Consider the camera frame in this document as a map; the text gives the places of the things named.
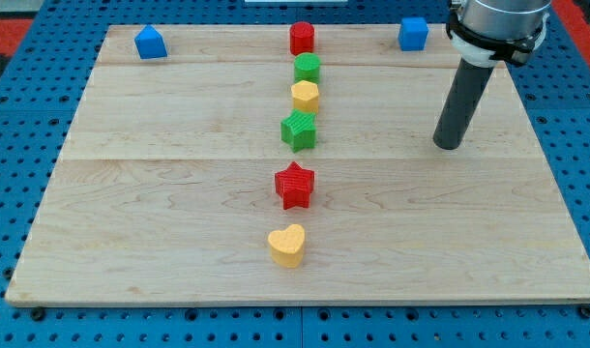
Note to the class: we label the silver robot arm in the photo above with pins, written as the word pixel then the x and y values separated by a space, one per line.
pixel 485 32

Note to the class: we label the red star block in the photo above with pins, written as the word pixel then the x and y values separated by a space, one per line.
pixel 294 185

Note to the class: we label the green star block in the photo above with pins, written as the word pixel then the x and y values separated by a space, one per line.
pixel 298 130

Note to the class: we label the yellow heart block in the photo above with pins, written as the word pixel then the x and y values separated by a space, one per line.
pixel 287 246

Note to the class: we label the yellow hexagon block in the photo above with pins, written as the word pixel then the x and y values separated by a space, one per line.
pixel 305 96

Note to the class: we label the green cylinder block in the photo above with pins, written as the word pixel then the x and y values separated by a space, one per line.
pixel 307 67

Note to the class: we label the red cylinder block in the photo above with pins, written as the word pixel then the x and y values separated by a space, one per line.
pixel 301 37

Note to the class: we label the blue cube block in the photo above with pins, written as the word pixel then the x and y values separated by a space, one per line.
pixel 413 34

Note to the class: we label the blue pentagon house block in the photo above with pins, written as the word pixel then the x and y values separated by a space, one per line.
pixel 150 44

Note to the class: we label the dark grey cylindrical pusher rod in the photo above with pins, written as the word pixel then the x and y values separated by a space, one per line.
pixel 463 98

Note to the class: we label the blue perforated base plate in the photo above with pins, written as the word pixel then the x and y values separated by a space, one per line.
pixel 40 89

